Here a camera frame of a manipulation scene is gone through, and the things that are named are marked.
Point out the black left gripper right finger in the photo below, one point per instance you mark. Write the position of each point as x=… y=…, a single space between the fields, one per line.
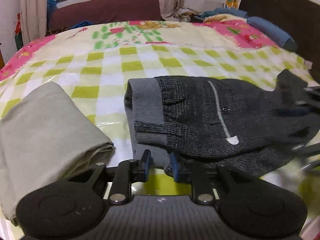
x=181 y=171

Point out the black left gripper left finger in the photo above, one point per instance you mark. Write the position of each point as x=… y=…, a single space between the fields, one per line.
x=141 y=168

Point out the dark grey knit pants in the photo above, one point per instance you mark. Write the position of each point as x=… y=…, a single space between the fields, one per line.
x=213 y=122

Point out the blue rolled pillow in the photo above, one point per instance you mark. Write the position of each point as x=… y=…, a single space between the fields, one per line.
x=275 y=33

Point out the dark wooden headboard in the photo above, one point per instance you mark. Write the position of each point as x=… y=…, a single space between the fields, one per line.
x=299 y=18

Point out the folded beige cloth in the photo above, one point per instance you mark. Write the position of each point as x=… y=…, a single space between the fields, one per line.
x=44 y=138

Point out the green checkered bed sheet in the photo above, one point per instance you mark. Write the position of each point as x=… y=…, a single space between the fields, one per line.
x=93 y=64

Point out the blue clothes pile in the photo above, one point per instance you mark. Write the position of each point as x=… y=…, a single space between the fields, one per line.
x=231 y=11

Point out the maroon window bench cushion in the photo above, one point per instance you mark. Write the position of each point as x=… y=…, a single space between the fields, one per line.
x=104 y=11

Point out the beige left curtain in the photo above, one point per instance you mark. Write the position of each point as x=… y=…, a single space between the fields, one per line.
x=33 y=19

